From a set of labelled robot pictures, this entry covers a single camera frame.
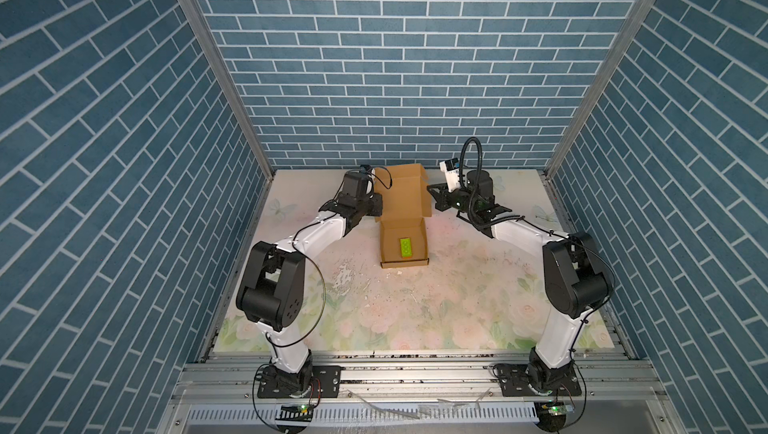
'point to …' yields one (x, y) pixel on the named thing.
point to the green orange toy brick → (406, 248)
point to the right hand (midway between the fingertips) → (427, 184)
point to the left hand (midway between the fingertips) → (379, 197)
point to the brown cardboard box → (406, 204)
